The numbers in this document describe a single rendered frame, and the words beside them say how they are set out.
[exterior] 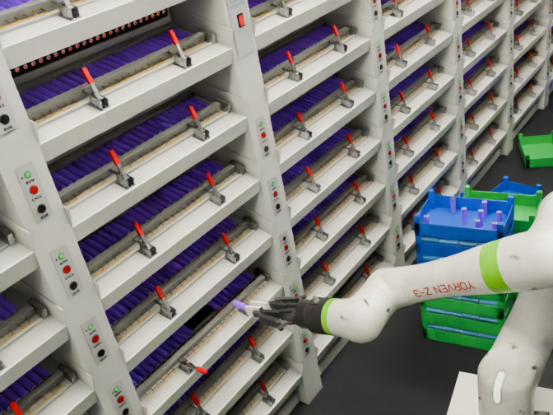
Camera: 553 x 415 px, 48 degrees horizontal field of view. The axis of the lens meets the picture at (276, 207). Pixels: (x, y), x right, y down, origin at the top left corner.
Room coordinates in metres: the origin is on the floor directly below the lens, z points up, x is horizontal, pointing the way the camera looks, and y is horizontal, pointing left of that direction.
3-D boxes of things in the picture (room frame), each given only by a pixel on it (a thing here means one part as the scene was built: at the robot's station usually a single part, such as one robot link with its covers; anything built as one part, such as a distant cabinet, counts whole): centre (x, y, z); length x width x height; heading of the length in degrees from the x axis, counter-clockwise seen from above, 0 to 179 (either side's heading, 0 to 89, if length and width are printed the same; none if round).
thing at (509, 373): (1.09, -0.47, 0.49); 0.16 x 0.13 x 0.19; 139
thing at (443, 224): (1.85, -0.64, 0.52); 0.30 x 0.20 x 0.08; 56
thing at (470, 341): (1.85, -0.64, 0.04); 0.30 x 0.20 x 0.08; 56
